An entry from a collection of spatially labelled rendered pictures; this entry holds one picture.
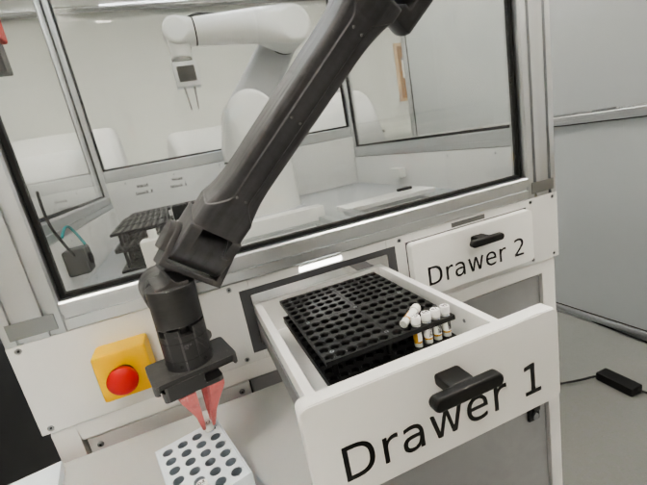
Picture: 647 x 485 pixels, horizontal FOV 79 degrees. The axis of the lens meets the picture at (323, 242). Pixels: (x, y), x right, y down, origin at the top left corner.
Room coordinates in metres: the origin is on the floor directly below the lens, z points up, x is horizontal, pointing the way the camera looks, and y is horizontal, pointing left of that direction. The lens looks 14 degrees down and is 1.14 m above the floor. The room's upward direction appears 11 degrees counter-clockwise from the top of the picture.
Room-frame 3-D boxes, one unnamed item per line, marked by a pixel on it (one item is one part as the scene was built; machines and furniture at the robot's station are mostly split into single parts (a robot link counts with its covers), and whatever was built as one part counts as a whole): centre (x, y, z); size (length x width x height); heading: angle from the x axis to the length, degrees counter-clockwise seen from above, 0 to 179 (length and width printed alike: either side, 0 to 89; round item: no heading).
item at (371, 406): (0.33, -0.09, 0.87); 0.29 x 0.02 x 0.11; 108
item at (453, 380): (0.31, -0.10, 0.91); 0.07 x 0.04 x 0.01; 108
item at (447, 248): (0.73, -0.29, 0.87); 0.29 x 0.02 x 0.11; 108
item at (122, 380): (0.49, 0.31, 0.88); 0.04 x 0.03 x 0.04; 108
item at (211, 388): (0.45, 0.20, 0.85); 0.07 x 0.07 x 0.09; 30
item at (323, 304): (0.52, -0.03, 0.87); 0.22 x 0.18 x 0.06; 18
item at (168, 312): (0.46, 0.20, 0.98); 0.07 x 0.06 x 0.07; 30
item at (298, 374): (0.53, -0.02, 0.86); 0.40 x 0.26 x 0.06; 18
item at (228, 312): (1.11, 0.12, 0.87); 1.02 x 0.95 x 0.14; 108
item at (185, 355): (0.45, 0.19, 0.92); 0.10 x 0.07 x 0.07; 120
